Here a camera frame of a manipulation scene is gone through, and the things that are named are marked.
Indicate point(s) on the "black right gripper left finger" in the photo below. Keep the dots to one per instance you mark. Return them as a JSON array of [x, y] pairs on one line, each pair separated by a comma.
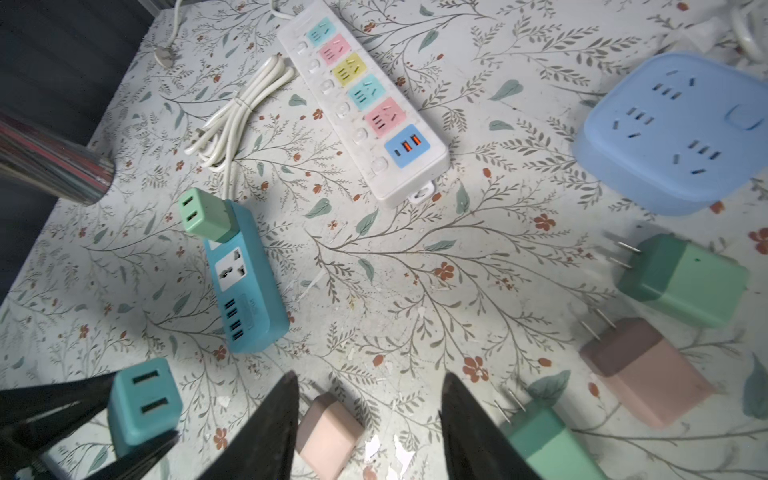
[[264, 447]]

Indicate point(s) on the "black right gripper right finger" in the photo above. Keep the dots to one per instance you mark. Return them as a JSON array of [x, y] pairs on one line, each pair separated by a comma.
[[474, 446]]

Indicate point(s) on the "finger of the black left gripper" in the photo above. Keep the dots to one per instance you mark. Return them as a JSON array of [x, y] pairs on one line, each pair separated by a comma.
[[137, 463], [33, 419]]

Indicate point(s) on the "teal plug adapter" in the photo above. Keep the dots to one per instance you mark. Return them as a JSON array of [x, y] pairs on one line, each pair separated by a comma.
[[144, 403]]

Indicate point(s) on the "light green plug adapter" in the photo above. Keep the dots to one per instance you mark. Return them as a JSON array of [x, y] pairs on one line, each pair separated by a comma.
[[207, 216]]

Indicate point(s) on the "dusty pink plug adapter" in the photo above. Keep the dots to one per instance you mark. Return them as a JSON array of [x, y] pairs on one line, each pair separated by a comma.
[[649, 376]]

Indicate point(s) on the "green plug adapter right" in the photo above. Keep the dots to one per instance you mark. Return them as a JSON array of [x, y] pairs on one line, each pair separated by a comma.
[[682, 280]]

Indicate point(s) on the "teal power strip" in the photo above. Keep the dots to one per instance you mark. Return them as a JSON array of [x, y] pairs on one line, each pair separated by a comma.
[[251, 307]]

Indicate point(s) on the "pencil cup holder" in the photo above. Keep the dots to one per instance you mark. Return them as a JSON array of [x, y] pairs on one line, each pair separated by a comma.
[[40, 159]]

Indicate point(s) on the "white multicolour power strip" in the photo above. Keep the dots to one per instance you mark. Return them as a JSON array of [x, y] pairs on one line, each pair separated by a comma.
[[398, 153]]

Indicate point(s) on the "blue square power socket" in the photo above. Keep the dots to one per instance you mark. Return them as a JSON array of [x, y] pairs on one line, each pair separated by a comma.
[[678, 134]]

